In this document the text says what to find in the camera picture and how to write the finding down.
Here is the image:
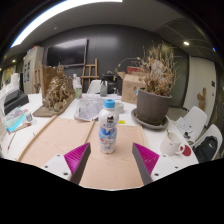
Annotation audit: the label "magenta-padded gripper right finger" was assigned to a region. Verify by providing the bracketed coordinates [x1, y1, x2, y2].
[131, 142, 183, 186]

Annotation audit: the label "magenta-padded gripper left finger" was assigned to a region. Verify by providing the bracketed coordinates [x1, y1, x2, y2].
[41, 142, 92, 185]

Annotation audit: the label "white blue-capped drink bottle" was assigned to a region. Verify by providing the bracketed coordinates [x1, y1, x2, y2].
[97, 98, 119, 155]

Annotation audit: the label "white mug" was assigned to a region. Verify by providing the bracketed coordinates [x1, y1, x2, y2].
[159, 130, 185, 157]

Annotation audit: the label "black backpack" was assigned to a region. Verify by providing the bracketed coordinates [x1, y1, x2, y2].
[194, 135, 219, 164]

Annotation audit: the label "stack of books and papers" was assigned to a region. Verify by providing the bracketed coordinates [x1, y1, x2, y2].
[175, 117, 194, 139]

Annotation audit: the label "grey plant saucer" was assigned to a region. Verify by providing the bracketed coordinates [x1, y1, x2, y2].
[130, 107, 170, 131]

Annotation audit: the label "white chair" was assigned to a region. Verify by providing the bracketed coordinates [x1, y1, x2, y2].
[193, 123, 224, 164]
[175, 105, 208, 141]
[87, 79, 103, 95]

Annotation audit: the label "colourful booklets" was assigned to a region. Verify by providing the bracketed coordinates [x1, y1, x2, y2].
[3, 107, 38, 134]

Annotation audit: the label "dried plant in grey pot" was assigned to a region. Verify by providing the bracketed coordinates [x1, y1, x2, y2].
[114, 41, 178, 126]

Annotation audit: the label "brown carved relief sculpture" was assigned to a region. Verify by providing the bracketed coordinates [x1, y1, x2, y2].
[32, 64, 76, 118]

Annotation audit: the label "wooden figure sculpture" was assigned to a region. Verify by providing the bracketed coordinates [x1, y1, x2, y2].
[196, 87, 208, 112]

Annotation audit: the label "black desktop device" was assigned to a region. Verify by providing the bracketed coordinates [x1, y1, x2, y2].
[2, 87, 30, 116]

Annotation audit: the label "small white bowl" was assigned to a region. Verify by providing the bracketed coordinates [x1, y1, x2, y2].
[114, 100, 125, 114]

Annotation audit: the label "green-labelled white bottle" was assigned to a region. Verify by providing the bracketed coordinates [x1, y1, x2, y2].
[74, 77, 83, 99]

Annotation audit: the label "cardboard box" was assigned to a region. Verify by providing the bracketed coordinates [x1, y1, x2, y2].
[117, 70, 148, 105]

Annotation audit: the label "clear spray bottle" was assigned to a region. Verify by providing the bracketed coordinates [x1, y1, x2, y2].
[99, 79, 108, 98]

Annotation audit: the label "white cabinet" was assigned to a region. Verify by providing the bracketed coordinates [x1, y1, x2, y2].
[22, 46, 45, 95]

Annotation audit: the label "wooden easel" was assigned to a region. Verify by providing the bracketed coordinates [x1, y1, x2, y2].
[80, 58, 100, 88]

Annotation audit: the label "long ceiling light strip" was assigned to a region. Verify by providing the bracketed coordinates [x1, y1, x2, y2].
[9, 0, 124, 49]

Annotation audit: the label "light wooden frame panel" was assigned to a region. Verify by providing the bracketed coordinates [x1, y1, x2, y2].
[17, 115, 151, 191]

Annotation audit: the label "dark wall screen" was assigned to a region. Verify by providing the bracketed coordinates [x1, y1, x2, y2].
[45, 38, 89, 68]

